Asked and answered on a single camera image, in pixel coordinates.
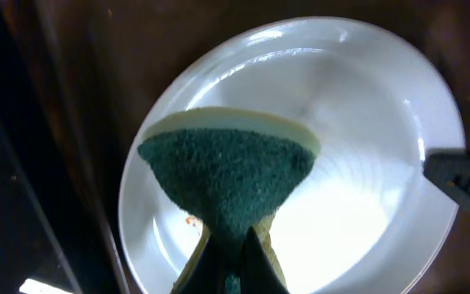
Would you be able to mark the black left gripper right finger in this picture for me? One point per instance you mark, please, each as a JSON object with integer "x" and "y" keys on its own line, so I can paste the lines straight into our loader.
{"x": 256, "y": 272}

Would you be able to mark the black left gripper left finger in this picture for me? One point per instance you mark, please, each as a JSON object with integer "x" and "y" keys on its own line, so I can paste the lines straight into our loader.
{"x": 209, "y": 274}

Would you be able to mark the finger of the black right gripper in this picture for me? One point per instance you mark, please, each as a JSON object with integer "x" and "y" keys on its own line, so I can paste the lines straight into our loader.
{"x": 449, "y": 171}

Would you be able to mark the white plate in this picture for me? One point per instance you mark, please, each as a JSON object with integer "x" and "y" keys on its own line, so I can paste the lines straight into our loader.
{"x": 366, "y": 220}

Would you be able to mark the green yellow sponge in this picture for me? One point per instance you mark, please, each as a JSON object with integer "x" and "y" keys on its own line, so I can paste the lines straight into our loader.
{"x": 232, "y": 169}

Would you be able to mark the brown plastic tray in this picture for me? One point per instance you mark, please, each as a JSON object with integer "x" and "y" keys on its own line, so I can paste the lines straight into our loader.
{"x": 99, "y": 66}

